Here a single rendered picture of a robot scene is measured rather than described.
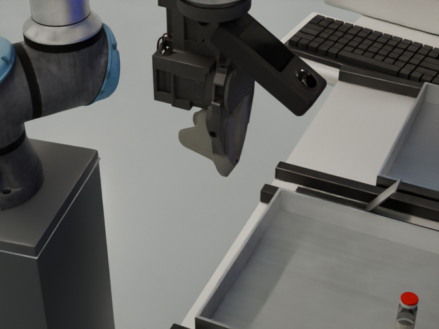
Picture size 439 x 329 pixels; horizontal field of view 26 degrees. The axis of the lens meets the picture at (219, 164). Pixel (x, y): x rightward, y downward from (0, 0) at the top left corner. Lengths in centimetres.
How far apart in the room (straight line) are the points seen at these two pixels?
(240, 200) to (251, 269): 150
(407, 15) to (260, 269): 82
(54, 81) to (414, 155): 53
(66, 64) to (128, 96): 176
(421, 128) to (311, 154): 18
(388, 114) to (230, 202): 125
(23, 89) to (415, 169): 57
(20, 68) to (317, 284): 53
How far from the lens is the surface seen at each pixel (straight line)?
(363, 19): 192
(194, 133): 98
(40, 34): 139
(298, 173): 132
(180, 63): 92
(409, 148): 142
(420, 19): 188
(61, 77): 140
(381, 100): 153
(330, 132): 144
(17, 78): 139
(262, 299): 116
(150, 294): 242
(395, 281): 120
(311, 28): 182
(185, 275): 247
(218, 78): 91
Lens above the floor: 171
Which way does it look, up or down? 37 degrees down
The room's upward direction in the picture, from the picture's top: straight up
